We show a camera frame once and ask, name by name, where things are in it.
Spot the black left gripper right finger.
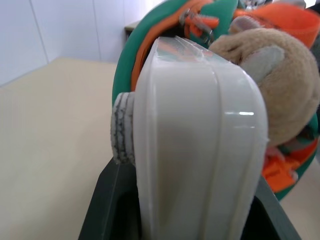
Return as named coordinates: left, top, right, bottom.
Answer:
left=241, top=176, right=302, bottom=240

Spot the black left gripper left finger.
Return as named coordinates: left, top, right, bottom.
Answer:
left=76, top=92, right=143, bottom=240

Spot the white plastic box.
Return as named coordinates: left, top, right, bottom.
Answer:
left=131, top=34, right=270, bottom=240

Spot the orange and teal backpack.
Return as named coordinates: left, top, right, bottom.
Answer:
left=111, top=0, right=320, bottom=202

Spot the beige plush toy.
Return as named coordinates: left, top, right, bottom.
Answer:
left=208, top=16, right=320, bottom=148

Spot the wooden cabinet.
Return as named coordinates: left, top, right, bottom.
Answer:
left=123, top=20, right=140, bottom=40

